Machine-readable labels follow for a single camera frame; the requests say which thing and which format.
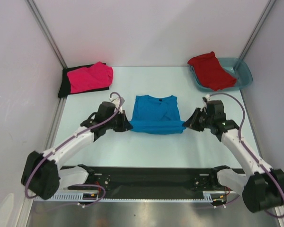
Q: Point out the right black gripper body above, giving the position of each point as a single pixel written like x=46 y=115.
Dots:
x=208 y=119

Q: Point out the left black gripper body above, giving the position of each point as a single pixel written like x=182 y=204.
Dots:
x=115 y=123

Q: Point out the blue t shirt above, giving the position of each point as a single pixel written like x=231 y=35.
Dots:
x=159 y=116

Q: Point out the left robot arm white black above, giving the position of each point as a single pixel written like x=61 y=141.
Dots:
x=43 y=172

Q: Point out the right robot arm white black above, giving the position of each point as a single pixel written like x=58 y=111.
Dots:
x=251 y=164

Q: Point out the pink folded t shirt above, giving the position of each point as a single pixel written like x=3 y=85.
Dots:
x=99 y=76

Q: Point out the black folded t shirt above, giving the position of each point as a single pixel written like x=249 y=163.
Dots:
x=65 y=85

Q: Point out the red t shirt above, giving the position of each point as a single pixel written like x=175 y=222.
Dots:
x=210 y=73

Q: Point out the teal plastic basin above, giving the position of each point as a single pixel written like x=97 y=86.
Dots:
x=239 y=70

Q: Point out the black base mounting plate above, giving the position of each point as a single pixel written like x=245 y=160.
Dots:
x=148 y=183

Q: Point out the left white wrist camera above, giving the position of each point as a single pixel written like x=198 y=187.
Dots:
x=118 y=102

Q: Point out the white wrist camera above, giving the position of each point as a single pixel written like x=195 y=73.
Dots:
x=205 y=99
x=118 y=102

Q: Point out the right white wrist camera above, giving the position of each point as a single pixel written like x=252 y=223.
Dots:
x=205 y=99

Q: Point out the white slotted cable duct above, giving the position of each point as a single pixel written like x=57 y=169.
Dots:
x=81 y=197

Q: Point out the left aluminium corner post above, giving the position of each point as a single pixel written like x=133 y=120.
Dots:
x=46 y=31

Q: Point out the aluminium corner post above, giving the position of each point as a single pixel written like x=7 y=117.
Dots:
x=46 y=31
x=261 y=21

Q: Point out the right aluminium corner post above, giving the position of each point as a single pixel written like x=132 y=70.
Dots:
x=261 y=21

